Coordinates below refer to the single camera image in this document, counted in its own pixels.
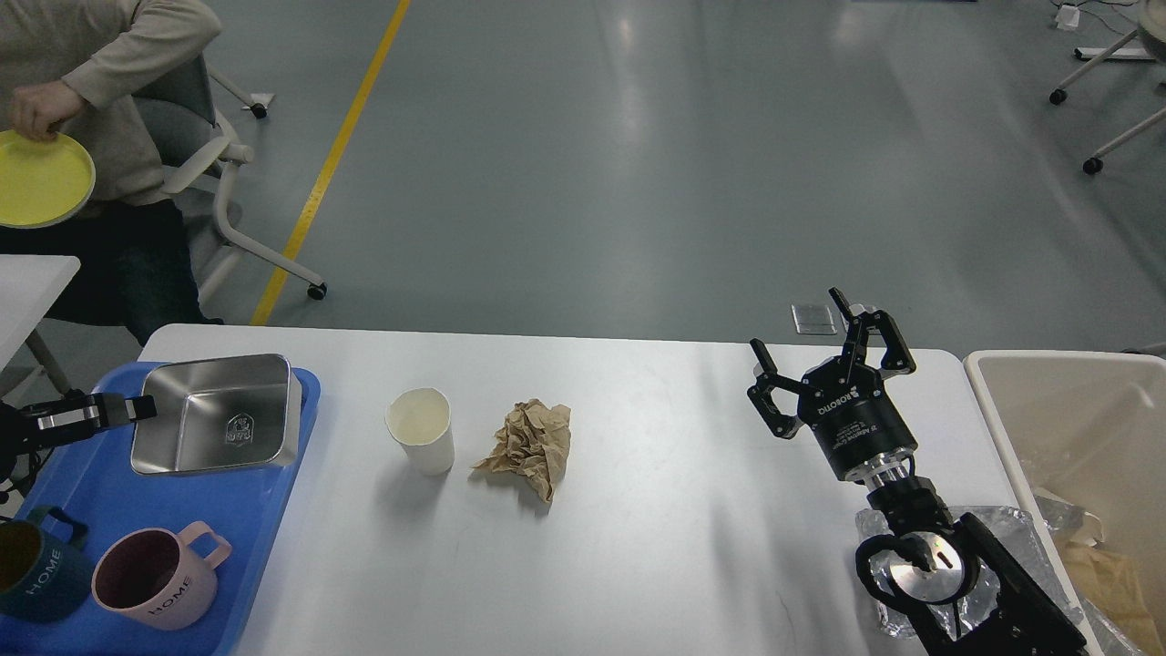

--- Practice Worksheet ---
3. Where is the yellow plate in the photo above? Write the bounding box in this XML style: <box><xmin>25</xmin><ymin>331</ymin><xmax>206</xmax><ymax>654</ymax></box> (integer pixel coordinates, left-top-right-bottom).
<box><xmin>1</xmin><ymin>131</ymin><xmax>96</xmax><ymax>230</ymax></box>

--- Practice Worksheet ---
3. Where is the crumpled aluminium foil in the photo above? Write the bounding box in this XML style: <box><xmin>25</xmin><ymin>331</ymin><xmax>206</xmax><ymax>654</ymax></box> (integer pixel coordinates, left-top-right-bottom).
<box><xmin>854</xmin><ymin>505</ymin><xmax>1062</xmax><ymax>639</ymax></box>

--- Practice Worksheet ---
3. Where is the person in beige sweater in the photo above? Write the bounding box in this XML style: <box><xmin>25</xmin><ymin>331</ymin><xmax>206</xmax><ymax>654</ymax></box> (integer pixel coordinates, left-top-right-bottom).
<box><xmin>1</xmin><ymin>1</ymin><xmax>222</xmax><ymax>345</ymax></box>

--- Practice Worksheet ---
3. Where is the white side table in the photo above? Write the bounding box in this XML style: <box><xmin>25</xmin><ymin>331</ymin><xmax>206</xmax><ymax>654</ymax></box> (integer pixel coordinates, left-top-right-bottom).
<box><xmin>1</xmin><ymin>254</ymin><xmax>80</xmax><ymax>368</ymax></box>

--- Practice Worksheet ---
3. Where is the dark blue mug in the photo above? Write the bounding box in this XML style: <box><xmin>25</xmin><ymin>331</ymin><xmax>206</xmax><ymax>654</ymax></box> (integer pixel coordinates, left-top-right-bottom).
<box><xmin>1</xmin><ymin>506</ymin><xmax>93</xmax><ymax>623</ymax></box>

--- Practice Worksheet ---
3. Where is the floor socket plate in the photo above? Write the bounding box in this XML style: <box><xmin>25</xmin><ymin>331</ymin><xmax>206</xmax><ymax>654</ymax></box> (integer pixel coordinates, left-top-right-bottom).
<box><xmin>849</xmin><ymin>303</ymin><xmax>880</xmax><ymax>316</ymax></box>
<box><xmin>791</xmin><ymin>303</ymin><xmax>837</xmax><ymax>336</ymax></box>

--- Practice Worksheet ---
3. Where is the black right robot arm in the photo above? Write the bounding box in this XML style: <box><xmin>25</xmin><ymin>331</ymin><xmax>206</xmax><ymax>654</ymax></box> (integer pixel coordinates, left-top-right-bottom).
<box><xmin>747</xmin><ymin>287</ymin><xmax>1088</xmax><ymax>655</ymax></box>

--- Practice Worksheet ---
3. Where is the grey office chair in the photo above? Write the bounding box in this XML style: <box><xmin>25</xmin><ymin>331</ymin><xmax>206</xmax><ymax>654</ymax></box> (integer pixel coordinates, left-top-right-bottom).
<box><xmin>133</xmin><ymin>56</ymin><xmax>328</xmax><ymax>302</ymax></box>

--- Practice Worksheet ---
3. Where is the white paper cup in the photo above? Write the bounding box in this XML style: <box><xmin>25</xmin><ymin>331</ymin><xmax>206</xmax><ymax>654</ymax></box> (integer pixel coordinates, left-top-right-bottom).
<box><xmin>384</xmin><ymin>387</ymin><xmax>455</xmax><ymax>475</ymax></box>

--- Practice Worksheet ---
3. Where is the blue plastic tray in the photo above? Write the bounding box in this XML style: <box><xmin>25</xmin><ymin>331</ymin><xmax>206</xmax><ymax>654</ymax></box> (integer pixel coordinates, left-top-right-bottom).
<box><xmin>0</xmin><ymin>364</ymin><xmax>322</xmax><ymax>656</ymax></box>

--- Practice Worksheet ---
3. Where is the metal rectangular tin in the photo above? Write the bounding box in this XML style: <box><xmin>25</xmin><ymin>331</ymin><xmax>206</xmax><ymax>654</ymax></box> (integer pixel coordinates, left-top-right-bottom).
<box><xmin>129</xmin><ymin>354</ymin><xmax>307</xmax><ymax>475</ymax></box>

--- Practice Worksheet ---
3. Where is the person's hand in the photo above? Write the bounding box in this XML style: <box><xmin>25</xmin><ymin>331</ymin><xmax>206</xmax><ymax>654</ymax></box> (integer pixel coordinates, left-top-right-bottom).
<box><xmin>9</xmin><ymin>80</ymin><xmax>87</xmax><ymax>142</ymax></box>

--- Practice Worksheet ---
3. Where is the beige waste bin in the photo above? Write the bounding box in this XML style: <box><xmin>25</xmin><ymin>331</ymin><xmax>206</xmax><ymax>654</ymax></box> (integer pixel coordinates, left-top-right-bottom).
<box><xmin>965</xmin><ymin>350</ymin><xmax>1165</xmax><ymax>639</ymax></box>

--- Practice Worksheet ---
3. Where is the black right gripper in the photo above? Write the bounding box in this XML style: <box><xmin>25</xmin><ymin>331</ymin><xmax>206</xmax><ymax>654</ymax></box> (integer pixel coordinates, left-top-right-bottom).
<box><xmin>747</xmin><ymin>288</ymin><xmax>919</xmax><ymax>484</ymax></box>

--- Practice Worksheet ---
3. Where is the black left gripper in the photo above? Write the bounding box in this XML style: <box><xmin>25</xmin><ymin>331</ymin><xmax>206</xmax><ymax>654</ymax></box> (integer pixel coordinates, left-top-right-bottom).
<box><xmin>1</xmin><ymin>392</ymin><xmax>159</xmax><ymax>470</ymax></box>

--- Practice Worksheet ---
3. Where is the floor socket plate right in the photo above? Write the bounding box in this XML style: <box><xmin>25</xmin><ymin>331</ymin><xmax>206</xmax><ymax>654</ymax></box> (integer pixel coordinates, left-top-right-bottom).
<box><xmin>849</xmin><ymin>303</ymin><xmax>880</xmax><ymax>316</ymax></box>

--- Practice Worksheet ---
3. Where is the floor socket plate left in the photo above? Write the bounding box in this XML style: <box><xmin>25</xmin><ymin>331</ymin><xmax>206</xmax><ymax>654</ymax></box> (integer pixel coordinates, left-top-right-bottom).
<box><xmin>791</xmin><ymin>303</ymin><xmax>837</xmax><ymax>336</ymax></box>

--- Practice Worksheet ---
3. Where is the white chair base right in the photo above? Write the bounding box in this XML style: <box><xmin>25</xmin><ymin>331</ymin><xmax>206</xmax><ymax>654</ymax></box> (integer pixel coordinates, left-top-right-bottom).
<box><xmin>1048</xmin><ymin>0</ymin><xmax>1166</xmax><ymax>176</ymax></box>

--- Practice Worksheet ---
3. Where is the crumpled brown paper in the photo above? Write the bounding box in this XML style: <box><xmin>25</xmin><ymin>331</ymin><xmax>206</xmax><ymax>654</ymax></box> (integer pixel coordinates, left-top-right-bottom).
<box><xmin>472</xmin><ymin>398</ymin><xmax>573</xmax><ymax>506</ymax></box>

